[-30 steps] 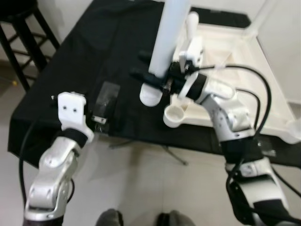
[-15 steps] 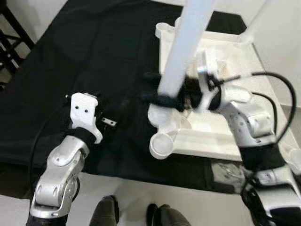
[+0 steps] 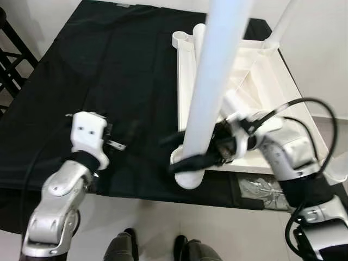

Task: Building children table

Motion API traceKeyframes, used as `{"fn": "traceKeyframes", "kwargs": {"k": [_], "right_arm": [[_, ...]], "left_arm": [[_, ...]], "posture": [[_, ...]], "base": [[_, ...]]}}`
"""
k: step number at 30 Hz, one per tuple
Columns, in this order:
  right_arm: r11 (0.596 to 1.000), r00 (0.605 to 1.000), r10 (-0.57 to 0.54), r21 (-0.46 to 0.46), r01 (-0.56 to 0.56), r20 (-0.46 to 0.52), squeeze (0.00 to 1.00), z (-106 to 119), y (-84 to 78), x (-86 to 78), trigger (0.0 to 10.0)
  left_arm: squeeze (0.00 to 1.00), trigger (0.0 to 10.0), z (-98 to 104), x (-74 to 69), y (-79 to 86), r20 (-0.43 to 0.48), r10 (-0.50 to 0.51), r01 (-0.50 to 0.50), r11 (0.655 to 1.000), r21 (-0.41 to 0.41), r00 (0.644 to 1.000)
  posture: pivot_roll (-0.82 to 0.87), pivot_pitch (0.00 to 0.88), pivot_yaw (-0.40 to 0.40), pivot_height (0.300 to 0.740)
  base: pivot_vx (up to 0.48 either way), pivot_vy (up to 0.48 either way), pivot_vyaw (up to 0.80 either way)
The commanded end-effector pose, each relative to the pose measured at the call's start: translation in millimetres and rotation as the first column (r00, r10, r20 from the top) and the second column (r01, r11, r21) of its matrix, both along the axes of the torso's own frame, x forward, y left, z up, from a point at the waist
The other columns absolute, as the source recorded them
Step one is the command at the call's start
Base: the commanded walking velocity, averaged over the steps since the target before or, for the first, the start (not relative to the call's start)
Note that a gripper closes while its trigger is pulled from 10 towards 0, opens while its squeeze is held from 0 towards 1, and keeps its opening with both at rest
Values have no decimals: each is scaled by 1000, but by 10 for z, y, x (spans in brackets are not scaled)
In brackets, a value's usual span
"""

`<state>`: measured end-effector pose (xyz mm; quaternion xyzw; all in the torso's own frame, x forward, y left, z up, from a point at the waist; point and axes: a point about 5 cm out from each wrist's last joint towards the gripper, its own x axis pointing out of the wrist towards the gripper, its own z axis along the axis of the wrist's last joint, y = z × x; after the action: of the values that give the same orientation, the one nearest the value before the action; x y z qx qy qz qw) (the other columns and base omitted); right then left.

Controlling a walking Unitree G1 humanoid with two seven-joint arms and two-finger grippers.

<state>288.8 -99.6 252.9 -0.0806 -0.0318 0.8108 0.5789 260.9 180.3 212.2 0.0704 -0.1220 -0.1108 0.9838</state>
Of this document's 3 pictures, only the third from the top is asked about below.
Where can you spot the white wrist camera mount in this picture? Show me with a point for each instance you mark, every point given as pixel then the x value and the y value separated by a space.
pixel 236 106
pixel 89 133

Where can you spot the clear tape patch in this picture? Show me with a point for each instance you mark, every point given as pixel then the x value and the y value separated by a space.
pixel 263 193

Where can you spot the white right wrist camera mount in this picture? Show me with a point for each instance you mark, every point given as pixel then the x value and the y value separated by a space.
pixel 236 106

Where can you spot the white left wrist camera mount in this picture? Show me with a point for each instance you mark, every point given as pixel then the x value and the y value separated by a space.
pixel 89 133

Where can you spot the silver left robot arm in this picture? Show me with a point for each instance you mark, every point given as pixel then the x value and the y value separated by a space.
pixel 60 190

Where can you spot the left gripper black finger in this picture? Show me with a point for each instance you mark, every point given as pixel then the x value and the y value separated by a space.
pixel 133 132

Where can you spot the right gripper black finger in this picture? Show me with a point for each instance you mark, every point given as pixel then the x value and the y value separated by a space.
pixel 193 163
pixel 175 138

